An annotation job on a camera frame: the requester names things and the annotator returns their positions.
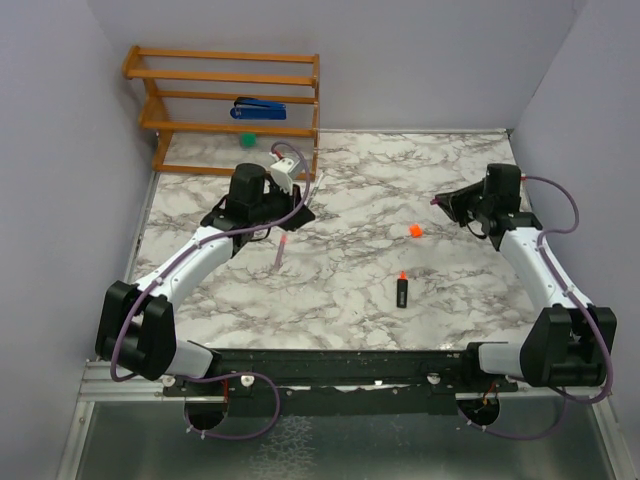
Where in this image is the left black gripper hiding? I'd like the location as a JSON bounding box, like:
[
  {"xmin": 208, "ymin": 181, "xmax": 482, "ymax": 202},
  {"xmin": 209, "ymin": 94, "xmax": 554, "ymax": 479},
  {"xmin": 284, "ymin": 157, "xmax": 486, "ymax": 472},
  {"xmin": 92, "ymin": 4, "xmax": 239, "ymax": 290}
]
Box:
[{"xmin": 250, "ymin": 179, "xmax": 314, "ymax": 231}]

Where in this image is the pink highlighter pen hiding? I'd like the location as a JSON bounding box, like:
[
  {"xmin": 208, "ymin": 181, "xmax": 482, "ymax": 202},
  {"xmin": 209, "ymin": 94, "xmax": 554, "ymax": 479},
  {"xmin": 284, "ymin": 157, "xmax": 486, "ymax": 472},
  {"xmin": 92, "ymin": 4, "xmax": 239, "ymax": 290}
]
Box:
[{"xmin": 274, "ymin": 234, "xmax": 288, "ymax": 271}]

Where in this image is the white green-tipped pen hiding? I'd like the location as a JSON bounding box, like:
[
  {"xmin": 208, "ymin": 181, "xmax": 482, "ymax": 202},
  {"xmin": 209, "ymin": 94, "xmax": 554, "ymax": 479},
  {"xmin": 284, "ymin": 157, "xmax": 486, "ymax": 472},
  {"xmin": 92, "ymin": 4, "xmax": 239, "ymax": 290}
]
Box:
[{"xmin": 306, "ymin": 172, "xmax": 325, "ymax": 207}]

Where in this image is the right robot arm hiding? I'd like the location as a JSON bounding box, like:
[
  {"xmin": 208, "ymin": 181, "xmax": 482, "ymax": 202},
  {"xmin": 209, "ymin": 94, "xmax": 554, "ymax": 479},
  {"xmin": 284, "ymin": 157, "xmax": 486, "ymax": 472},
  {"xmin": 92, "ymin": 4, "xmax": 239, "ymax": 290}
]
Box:
[{"xmin": 432, "ymin": 164, "xmax": 617, "ymax": 391}]

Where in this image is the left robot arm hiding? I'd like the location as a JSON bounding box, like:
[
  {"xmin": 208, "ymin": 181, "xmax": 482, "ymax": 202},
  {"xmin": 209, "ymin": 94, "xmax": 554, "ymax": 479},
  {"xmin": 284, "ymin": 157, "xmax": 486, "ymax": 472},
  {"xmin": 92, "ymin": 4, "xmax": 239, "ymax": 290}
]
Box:
[{"xmin": 95, "ymin": 157, "xmax": 315, "ymax": 395}]

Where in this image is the green eraser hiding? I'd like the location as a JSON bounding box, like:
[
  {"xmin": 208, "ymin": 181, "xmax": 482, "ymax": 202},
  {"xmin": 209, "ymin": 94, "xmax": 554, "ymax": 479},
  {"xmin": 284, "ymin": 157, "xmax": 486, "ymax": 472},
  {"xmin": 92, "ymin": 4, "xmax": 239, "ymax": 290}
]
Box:
[{"xmin": 239, "ymin": 133, "xmax": 257, "ymax": 149}]

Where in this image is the black orange highlighter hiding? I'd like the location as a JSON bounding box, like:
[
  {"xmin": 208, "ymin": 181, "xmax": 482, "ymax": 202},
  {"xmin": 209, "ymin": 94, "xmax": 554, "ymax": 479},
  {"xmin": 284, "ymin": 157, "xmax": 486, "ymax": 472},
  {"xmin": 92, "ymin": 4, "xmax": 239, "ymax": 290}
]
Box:
[{"xmin": 396, "ymin": 271, "xmax": 409, "ymax": 308}]

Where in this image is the blue stapler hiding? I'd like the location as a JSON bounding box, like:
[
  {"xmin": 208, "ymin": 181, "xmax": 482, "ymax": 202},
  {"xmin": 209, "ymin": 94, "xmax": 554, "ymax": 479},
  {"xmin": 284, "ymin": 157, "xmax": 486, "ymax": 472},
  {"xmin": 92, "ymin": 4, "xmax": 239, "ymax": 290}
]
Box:
[{"xmin": 230, "ymin": 97, "xmax": 287, "ymax": 120}]

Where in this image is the wooden shelf rack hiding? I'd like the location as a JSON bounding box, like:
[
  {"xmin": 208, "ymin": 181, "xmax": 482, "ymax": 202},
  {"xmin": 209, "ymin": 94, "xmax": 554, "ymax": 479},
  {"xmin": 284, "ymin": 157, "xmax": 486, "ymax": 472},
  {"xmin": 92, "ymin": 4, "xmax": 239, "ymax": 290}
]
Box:
[{"xmin": 122, "ymin": 45, "xmax": 320, "ymax": 176}]

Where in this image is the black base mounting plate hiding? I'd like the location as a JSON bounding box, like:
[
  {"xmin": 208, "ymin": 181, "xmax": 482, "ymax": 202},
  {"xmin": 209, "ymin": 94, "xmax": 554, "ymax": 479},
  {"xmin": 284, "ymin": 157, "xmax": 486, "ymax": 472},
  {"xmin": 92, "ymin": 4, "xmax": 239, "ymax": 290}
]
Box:
[{"xmin": 163, "ymin": 349, "xmax": 516, "ymax": 417}]

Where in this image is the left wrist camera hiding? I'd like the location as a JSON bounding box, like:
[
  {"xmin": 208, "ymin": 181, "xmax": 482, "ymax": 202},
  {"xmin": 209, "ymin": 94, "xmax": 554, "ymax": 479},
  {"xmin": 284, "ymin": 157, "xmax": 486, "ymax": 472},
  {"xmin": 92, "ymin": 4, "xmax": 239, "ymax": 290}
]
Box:
[{"xmin": 269, "ymin": 157, "xmax": 304, "ymax": 194}]

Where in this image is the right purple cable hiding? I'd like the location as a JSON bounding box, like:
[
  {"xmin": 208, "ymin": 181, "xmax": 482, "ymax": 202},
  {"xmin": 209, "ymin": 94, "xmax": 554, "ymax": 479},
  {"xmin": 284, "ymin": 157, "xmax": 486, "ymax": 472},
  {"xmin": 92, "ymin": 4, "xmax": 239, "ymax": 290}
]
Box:
[{"xmin": 467, "ymin": 174, "xmax": 616, "ymax": 440}]

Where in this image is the aluminium frame rail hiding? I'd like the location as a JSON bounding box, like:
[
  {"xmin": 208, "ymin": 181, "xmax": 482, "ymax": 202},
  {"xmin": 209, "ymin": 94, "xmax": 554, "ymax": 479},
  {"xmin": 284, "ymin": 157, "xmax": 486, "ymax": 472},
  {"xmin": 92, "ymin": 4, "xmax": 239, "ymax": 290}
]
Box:
[{"xmin": 78, "ymin": 360, "xmax": 600, "ymax": 402}]

